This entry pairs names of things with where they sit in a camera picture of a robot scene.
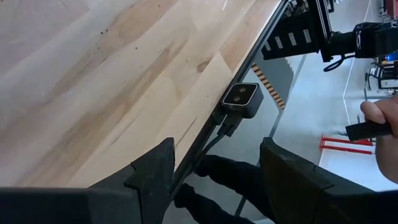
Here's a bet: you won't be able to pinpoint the black leader arm handle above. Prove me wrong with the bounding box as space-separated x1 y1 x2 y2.
345 119 393 142

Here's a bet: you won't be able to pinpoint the person's hand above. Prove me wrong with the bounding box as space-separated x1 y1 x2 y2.
359 95 398 185

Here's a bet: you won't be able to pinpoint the black equipment cart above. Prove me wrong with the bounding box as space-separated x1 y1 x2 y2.
365 57 398 91

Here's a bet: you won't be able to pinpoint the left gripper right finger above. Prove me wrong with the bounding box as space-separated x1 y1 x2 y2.
259 136 374 224

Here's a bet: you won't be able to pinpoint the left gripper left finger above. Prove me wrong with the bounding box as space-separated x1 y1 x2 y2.
88 138 176 224

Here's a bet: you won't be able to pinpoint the black table-level camera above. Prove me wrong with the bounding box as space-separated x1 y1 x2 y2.
221 82 264 119

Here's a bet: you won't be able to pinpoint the red floor stand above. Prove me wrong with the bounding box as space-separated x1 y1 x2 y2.
319 134 374 156

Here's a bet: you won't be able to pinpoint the black box hazard stripes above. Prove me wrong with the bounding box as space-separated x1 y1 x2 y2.
251 51 307 111

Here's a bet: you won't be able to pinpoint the black camera cable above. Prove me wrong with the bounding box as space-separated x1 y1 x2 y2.
198 111 243 162

